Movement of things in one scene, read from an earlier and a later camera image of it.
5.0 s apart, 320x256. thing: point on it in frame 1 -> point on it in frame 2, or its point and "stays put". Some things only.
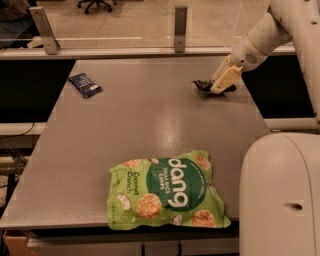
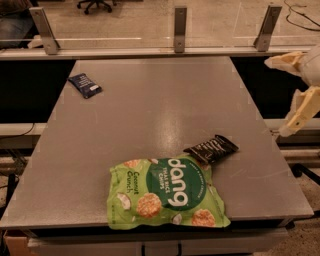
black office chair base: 94,3 stays put
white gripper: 245,56 -> 312,68
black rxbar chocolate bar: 206,85 -> 218,146
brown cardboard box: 17,242 stays put
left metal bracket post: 51,44 stays put
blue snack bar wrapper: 84,84 stays put
